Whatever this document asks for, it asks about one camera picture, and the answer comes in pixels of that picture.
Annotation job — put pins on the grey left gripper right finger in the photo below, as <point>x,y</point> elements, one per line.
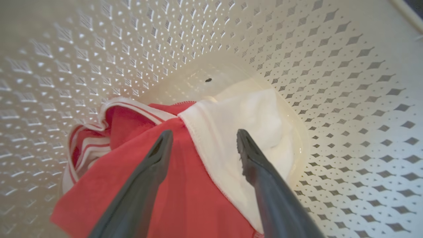
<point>274,198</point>

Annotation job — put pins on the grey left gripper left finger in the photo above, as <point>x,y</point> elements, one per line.
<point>138,191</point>

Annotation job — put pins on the red garment with white stripes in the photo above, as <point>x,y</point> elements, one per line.
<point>188,198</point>

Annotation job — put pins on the cream perforated laundry basket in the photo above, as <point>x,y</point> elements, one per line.
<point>330,82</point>

